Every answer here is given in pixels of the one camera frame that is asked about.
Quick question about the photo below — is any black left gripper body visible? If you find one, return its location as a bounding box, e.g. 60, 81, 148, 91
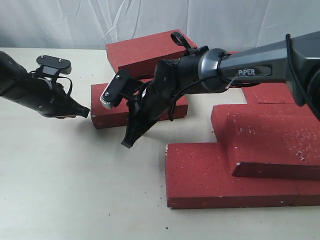
27, 72, 80, 118

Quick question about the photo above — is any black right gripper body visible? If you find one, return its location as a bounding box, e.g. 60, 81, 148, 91
119, 58, 188, 126

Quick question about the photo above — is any red brick moved into row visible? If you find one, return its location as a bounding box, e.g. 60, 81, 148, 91
90, 83, 188, 129

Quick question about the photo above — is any red brick with white chips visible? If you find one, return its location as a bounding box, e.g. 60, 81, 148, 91
225, 114, 320, 181

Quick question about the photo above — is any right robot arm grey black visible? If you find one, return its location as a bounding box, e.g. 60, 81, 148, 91
122, 32, 320, 148

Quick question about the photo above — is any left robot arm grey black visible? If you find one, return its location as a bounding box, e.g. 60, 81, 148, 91
0, 51, 90, 119

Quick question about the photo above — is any red brick back left tilted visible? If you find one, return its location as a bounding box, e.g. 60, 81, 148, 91
105, 29, 185, 77

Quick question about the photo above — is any red brick front left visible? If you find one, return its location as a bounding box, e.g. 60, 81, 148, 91
165, 142, 299, 209

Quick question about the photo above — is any red brick right middle row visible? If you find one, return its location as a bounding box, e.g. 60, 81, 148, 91
242, 83, 295, 104

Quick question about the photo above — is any red brick row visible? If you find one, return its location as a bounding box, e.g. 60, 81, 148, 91
242, 83, 295, 104
211, 103, 318, 143

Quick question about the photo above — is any red brick back right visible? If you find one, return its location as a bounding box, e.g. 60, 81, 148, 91
229, 51, 290, 89

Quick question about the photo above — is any red brick centre right row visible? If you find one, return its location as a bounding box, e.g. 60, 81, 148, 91
211, 103, 318, 143

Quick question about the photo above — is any red brick front right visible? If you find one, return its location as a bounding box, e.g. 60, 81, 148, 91
290, 180, 320, 207

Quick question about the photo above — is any white backdrop curtain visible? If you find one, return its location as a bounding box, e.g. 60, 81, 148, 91
0, 0, 320, 51

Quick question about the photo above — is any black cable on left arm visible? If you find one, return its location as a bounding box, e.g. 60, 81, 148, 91
29, 69, 74, 97

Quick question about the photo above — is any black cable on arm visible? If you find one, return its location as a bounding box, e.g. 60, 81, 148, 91
170, 31, 201, 55
29, 69, 74, 97

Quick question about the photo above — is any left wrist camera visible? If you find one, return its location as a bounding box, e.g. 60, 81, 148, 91
36, 55, 72, 76

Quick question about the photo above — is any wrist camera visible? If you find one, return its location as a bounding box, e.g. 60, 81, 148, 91
99, 69, 130, 110
36, 55, 72, 76

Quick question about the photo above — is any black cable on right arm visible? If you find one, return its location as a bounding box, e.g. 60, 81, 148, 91
170, 31, 201, 55

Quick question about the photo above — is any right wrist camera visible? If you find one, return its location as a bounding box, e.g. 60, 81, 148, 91
99, 69, 130, 110

